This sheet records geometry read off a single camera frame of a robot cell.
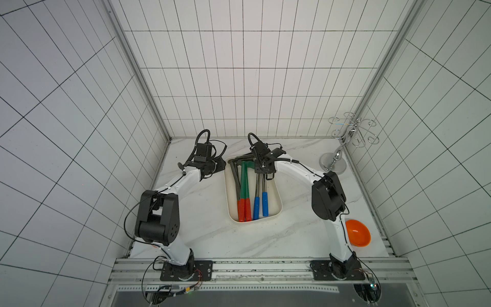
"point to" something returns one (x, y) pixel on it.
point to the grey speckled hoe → (233, 162)
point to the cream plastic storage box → (275, 204)
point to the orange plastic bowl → (358, 233)
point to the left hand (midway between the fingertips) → (222, 166)
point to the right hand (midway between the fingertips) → (264, 163)
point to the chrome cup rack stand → (335, 162)
